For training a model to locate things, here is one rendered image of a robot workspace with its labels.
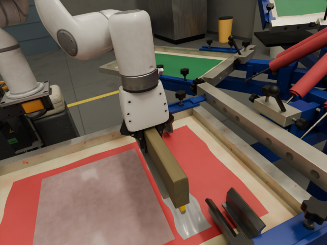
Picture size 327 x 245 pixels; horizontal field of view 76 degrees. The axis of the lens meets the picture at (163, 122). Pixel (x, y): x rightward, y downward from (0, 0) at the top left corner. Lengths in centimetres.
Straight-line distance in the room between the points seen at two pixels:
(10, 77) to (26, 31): 736
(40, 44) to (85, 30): 787
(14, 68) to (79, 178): 44
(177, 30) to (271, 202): 571
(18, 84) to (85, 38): 53
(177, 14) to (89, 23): 567
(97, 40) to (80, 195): 42
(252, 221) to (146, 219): 24
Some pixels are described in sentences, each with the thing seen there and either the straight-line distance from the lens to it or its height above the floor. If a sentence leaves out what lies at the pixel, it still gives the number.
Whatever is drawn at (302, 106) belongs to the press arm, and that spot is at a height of 104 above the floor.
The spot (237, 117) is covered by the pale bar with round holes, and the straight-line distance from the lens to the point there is 75.
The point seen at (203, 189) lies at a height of 96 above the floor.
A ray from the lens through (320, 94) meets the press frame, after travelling 88.
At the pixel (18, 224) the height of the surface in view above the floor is 96.
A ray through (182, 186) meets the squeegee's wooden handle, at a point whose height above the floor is 112.
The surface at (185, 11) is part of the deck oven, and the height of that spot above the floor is 78.
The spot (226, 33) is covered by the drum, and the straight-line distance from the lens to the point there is 592.
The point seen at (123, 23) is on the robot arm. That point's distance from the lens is 38.
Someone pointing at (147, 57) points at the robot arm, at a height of 131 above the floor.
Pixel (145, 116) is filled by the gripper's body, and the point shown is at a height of 118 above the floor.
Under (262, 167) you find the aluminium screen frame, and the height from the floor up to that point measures 99.
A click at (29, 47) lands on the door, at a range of 830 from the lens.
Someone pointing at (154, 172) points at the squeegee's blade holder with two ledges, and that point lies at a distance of 47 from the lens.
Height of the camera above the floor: 141
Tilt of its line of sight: 33 degrees down
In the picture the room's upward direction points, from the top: 8 degrees counter-clockwise
